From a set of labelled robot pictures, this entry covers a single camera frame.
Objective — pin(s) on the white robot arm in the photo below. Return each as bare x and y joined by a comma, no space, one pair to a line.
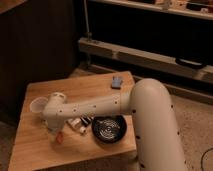
157,135

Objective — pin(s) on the black striped rectangular block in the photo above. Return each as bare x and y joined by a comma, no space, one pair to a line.
86,121

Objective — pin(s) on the metal vertical pole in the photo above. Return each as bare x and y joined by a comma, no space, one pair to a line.
88,33

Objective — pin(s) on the white tube bottle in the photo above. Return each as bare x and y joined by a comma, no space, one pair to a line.
76,125

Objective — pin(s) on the black round bowl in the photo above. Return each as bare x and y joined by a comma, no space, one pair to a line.
110,129

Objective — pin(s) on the clear plastic cup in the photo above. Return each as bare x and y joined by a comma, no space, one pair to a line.
38,104

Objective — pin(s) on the wooden table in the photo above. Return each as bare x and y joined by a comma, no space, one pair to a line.
34,148

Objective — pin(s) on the small grey blue object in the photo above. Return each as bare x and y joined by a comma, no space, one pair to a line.
116,82

